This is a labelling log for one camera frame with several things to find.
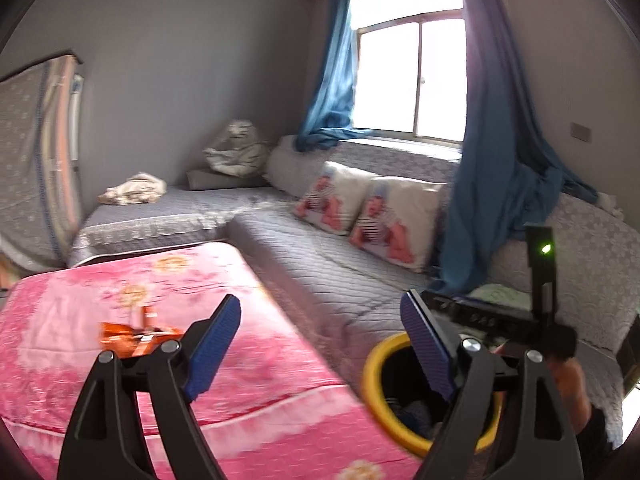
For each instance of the yellow rimmed trash bin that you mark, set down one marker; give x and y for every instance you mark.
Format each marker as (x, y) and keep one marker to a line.
(372, 390)

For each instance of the light green cloth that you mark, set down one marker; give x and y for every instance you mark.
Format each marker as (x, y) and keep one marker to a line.
(500, 294)

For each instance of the cartoon printed white pillow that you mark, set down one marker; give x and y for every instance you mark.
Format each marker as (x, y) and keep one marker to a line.
(330, 200)
(395, 225)

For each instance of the wall socket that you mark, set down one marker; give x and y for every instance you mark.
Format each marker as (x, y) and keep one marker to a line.
(580, 132)

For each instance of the crumpled cream cloth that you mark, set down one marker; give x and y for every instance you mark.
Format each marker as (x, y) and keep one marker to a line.
(132, 190)

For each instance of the blue curtain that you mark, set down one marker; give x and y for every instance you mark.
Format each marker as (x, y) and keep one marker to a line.
(490, 160)
(330, 85)

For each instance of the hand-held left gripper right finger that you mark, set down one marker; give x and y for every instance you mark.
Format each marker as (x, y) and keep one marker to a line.
(425, 340)

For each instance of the person's right forearm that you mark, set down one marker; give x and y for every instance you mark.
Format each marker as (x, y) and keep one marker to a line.
(570, 390)

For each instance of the bright window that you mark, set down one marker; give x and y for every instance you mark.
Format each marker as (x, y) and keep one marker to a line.
(390, 75)

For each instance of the pink floral blanket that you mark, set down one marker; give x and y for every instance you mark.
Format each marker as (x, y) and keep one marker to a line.
(250, 410)

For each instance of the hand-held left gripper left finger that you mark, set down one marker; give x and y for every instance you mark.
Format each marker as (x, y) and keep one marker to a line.
(215, 345)

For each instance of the striped grey mattress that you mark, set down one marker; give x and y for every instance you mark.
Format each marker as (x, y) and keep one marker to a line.
(25, 160)

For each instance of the large orange snack wrapper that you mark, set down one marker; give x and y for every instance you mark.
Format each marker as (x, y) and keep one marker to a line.
(120, 332)

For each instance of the grey quilted corner sofa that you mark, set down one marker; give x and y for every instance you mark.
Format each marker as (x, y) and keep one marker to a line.
(325, 270)

